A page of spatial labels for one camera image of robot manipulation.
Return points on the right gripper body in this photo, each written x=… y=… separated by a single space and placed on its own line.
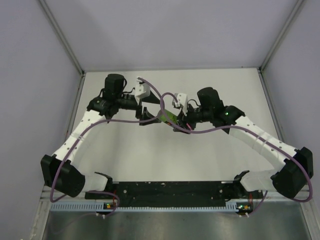
x=192 y=118

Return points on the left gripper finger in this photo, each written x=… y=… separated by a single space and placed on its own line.
x=151 y=99
x=146 y=118

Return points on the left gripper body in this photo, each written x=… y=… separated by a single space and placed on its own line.
x=138 y=111

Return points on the green pill bottle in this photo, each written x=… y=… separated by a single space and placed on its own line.
x=171 y=118

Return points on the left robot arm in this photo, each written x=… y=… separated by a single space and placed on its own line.
x=62 y=170

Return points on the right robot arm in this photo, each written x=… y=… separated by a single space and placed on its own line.
x=291 y=167

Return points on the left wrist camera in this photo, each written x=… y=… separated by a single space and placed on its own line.
x=141 y=90

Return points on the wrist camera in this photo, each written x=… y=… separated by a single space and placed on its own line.
x=141 y=90
x=181 y=102

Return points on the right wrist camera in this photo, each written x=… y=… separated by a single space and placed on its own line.
x=181 y=102

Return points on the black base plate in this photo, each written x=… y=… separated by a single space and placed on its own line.
x=169 y=194

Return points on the grey cable duct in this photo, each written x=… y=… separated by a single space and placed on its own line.
x=103 y=207

